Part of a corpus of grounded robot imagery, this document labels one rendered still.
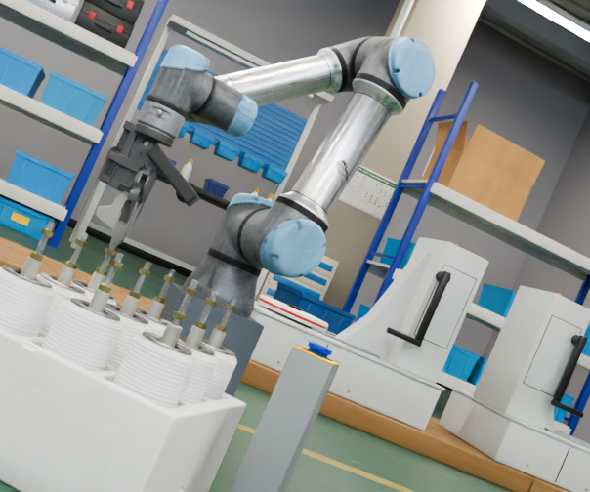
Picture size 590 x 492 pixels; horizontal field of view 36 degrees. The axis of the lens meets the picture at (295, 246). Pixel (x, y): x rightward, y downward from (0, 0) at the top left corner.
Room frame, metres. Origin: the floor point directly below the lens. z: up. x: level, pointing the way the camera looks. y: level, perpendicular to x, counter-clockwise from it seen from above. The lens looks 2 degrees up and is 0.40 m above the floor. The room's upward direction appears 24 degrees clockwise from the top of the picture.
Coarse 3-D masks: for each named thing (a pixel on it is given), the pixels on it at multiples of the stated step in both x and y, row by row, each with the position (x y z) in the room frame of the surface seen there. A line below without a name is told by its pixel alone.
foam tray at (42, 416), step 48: (0, 336) 1.24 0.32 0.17; (0, 384) 1.24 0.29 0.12; (48, 384) 1.22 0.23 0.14; (96, 384) 1.21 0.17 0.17; (0, 432) 1.23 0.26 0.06; (48, 432) 1.21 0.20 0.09; (96, 432) 1.20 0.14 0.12; (144, 432) 1.19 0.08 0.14; (192, 432) 1.30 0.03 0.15; (0, 480) 1.22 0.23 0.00; (48, 480) 1.21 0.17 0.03; (96, 480) 1.20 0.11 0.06; (144, 480) 1.18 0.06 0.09; (192, 480) 1.42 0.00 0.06
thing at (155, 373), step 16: (128, 352) 1.25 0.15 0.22; (144, 352) 1.23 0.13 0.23; (160, 352) 1.22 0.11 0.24; (176, 352) 1.24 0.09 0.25; (128, 368) 1.24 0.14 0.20; (144, 368) 1.23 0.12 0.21; (160, 368) 1.22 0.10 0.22; (176, 368) 1.23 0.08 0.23; (192, 368) 1.26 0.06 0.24; (128, 384) 1.23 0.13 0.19; (144, 384) 1.22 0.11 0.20; (160, 384) 1.23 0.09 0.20; (176, 384) 1.24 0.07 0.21; (160, 400) 1.23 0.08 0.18; (176, 400) 1.26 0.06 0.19
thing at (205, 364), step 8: (192, 352) 1.34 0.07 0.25; (200, 352) 1.35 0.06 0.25; (200, 360) 1.35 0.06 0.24; (208, 360) 1.36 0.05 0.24; (216, 360) 1.38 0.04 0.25; (200, 368) 1.35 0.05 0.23; (208, 368) 1.36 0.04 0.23; (192, 376) 1.35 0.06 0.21; (200, 376) 1.35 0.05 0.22; (208, 376) 1.37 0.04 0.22; (192, 384) 1.35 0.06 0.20; (200, 384) 1.36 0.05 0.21; (184, 392) 1.35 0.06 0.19; (192, 392) 1.35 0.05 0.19; (200, 392) 1.37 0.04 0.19; (192, 400) 1.36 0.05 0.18; (200, 400) 1.39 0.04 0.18
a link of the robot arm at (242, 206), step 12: (240, 204) 1.81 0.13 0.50; (252, 204) 1.80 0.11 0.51; (264, 204) 1.79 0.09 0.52; (228, 216) 1.82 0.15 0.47; (240, 216) 1.79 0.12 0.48; (228, 228) 1.81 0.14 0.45; (240, 228) 1.77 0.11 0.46; (216, 240) 1.82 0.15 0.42; (228, 240) 1.80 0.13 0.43; (228, 252) 1.80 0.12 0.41; (240, 252) 1.78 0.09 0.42; (252, 264) 1.81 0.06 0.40
